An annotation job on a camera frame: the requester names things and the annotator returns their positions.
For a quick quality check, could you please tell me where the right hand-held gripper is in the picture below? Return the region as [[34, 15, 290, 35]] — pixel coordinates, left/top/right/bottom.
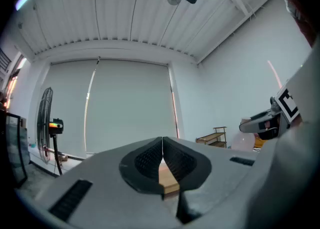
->
[[238, 79, 301, 134]]

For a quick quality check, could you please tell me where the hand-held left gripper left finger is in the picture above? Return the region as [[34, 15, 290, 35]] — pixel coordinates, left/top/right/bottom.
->
[[37, 136, 186, 229]]

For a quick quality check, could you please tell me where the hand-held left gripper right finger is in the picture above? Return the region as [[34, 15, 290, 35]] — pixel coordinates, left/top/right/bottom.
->
[[163, 136, 261, 229]]

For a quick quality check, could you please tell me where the oval wooden table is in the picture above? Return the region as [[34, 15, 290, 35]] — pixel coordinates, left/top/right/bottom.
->
[[158, 160, 181, 195]]

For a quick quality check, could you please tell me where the wooden shelf cart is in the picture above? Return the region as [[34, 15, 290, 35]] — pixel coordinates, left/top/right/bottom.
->
[[196, 126, 228, 149]]

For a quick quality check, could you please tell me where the black standing fan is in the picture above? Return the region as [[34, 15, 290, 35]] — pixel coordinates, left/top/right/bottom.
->
[[36, 86, 65, 176]]

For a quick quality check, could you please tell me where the black glass display cabinet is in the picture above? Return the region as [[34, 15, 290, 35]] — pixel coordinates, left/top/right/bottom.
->
[[0, 110, 28, 189]]

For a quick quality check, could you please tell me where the person's red shirt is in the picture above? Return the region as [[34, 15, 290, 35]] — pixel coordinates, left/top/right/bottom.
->
[[264, 0, 320, 48]]

